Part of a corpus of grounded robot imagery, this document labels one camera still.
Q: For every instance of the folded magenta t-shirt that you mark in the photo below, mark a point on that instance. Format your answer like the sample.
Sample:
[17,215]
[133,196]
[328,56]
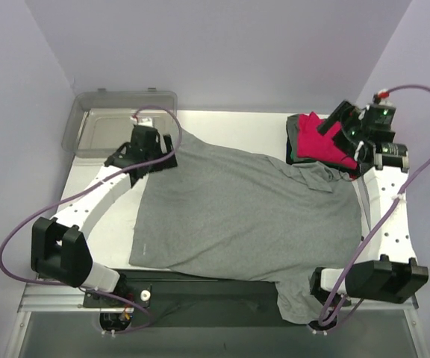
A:
[319,147]

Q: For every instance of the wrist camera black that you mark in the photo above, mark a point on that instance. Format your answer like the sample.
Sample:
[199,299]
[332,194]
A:
[377,117]
[144,146]

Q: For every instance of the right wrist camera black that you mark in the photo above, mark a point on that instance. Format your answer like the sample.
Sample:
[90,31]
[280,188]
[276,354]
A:
[377,117]

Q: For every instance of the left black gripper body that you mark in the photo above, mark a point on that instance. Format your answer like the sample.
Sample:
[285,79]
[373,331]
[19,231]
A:
[157,164]

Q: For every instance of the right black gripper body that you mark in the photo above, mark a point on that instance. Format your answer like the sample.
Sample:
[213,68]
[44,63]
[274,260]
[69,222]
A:
[336,121]

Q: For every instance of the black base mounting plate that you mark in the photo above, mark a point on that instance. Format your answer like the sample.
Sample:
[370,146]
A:
[169,299]

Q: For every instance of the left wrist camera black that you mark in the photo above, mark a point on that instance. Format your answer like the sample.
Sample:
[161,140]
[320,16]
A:
[144,146]

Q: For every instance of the grey t-shirt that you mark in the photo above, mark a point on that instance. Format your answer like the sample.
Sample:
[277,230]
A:
[227,213]
[292,127]

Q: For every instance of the aluminium frame rail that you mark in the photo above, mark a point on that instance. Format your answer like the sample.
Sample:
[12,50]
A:
[52,299]

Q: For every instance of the folded grey t-shirt in stack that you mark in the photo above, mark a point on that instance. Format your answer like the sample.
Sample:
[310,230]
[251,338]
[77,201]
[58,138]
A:
[292,127]

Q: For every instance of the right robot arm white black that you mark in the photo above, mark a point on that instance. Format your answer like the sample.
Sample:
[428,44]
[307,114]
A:
[386,267]

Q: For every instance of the clear plastic bin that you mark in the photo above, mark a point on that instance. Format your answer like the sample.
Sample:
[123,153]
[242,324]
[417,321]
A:
[99,122]

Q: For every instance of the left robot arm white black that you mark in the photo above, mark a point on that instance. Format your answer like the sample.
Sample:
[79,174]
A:
[59,247]

